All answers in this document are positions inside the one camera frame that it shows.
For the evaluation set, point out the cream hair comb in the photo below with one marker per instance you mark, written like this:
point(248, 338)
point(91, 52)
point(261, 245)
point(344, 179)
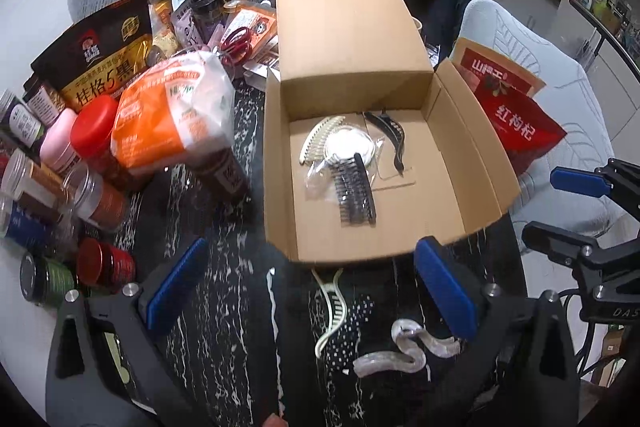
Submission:
point(320, 134)

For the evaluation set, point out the red goji berry pouch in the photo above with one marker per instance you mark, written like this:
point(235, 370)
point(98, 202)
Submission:
point(520, 127)

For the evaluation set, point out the orange snack pouch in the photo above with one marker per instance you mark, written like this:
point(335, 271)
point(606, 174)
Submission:
point(492, 69)

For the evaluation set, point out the dark sauce bottle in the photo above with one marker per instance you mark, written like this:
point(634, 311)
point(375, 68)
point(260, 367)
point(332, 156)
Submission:
point(225, 174)

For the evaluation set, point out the orange spice jar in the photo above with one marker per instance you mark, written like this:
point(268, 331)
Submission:
point(100, 204)

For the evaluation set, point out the red-lid jar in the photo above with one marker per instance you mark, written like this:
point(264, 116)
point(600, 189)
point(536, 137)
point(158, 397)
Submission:
point(95, 127)

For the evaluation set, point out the black oat pouch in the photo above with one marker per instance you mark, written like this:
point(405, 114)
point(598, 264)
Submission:
point(90, 57)

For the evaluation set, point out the orange and white bag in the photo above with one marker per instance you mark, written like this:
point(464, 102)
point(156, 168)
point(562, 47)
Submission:
point(165, 117)

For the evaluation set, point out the red scissors pack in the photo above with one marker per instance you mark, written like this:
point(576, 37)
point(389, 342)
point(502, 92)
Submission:
point(245, 39)

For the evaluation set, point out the red tin jar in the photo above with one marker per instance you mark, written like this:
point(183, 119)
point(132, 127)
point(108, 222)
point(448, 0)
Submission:
point(105, 264)

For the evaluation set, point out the black duckbill hair clip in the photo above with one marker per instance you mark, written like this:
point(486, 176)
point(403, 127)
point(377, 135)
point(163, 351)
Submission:
point(395, 147)

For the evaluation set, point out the white chair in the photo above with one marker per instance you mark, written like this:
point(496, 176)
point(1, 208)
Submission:
point(525, 37)

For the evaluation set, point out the brown cardboard box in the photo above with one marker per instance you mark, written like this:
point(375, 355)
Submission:
point(425, 207)

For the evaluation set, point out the brown spice jar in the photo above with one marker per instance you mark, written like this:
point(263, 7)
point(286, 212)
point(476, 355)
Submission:
point(30, 179)

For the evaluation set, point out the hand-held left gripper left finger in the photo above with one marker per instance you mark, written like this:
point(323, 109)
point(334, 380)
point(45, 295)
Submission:
point(175, 279)

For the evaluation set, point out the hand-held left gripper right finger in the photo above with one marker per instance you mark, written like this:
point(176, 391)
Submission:
point(445, 287)

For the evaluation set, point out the pearly wavy hair clip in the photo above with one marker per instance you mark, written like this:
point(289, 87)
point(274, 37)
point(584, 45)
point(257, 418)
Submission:
point(380, 364)

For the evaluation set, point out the black hair comb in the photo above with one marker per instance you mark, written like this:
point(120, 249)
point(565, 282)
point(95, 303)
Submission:
point(357, 197)

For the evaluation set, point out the black banana hair clip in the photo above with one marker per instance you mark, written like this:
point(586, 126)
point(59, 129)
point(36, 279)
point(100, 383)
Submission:
point(372, 118)

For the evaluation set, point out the cream banana hair clip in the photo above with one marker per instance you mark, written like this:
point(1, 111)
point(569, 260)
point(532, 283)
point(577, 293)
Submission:
point(330, 322)

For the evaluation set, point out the white-label dark jar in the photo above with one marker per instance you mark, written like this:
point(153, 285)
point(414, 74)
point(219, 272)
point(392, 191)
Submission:
point(22, 122)

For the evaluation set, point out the blue jar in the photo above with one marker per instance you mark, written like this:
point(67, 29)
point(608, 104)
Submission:
point(25, 227)

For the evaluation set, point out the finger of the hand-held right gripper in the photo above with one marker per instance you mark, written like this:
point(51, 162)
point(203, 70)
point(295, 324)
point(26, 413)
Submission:
point(575, 181)
point(550, 237)

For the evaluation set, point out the green jar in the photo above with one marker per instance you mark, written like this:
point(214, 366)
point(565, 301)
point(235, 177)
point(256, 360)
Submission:
point(50, 279)

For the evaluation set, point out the dark glass jar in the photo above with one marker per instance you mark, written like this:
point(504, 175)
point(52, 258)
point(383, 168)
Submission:
point(207, 9)

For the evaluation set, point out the pink bottle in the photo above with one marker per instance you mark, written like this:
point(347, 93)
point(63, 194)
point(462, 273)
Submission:
point(60, 144)

